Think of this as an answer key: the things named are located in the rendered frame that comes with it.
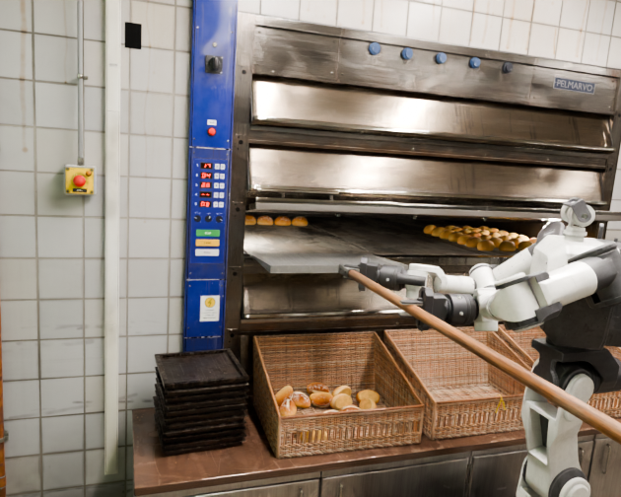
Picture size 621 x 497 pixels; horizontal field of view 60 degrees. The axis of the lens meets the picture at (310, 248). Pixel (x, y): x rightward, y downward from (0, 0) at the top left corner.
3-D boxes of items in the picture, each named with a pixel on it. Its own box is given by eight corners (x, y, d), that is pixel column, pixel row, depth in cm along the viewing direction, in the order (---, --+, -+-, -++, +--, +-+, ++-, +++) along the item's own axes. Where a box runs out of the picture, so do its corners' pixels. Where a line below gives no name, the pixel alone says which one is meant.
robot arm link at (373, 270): (361, 287, 199) (393, 292, 195) (356, 294, 189) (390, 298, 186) (364, 253, 196) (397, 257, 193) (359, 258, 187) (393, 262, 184)
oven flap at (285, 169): (247, 191, 213) (246, 143, 215) (599, 206, 271) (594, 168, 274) (250, 188, 208) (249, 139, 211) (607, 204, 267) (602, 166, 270)
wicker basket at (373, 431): (247, 396, 228) (250, 334, 223) (371, 388, 245) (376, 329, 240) (274, 461, 183) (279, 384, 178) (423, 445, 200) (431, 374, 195)
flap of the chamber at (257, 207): (255, 209, 200) (243, 211, 219) (622, 221, 258) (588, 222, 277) (255, 202, 200) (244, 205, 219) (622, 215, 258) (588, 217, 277)
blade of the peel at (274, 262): (408, 272, 210) (408, 265, 209) (270, 273, 192) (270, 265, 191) (369, 253, 243) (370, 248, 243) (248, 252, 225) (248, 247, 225)
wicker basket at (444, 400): (376, 387, 247) (380, 328, 242) (480, 379, 265) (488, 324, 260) (430, 442, 202) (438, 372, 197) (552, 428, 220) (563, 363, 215)
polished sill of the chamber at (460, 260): (240, 263, 224) (241, 253, 223) (581, 262, 282) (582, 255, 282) (242, 266, 218) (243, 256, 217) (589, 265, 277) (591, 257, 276)
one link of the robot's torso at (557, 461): (551, 478, 186) (560, 351, 177) (592, 510, 170) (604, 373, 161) (515, 488, 182) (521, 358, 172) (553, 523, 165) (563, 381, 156)
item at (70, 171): (66, 192, 192) (65, 164, 190) (96, 193, 196) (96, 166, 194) (63, 194, 185) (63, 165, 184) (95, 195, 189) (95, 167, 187)
